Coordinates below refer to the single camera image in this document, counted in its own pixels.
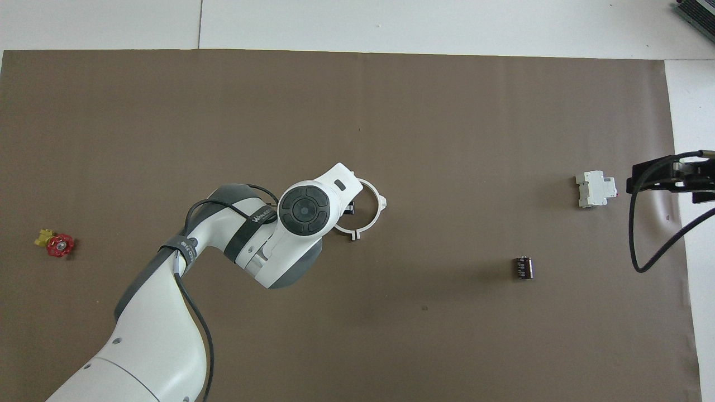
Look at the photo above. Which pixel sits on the black ribbed power supply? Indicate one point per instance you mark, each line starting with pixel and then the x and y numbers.
pixel 698 14

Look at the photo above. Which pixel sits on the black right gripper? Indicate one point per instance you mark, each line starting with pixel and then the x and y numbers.
pixel 701 173

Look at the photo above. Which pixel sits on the white circuit breaker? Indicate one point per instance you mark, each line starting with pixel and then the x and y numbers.
pixel 595 190

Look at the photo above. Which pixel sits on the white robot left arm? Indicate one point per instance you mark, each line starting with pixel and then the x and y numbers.
pixel 156 346

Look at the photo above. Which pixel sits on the white half pipe clamp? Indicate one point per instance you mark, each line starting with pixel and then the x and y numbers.
pixel 343 229
pixel 383 204

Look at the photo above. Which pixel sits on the black cylindrical capacitor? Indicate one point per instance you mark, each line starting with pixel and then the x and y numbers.
pixel 523 268

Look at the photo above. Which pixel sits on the red handwheel brass valve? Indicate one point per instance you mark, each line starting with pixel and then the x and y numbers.
pixel 58 245

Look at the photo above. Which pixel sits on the brown paper mat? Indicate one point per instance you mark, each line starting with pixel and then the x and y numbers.
pixel 447 335

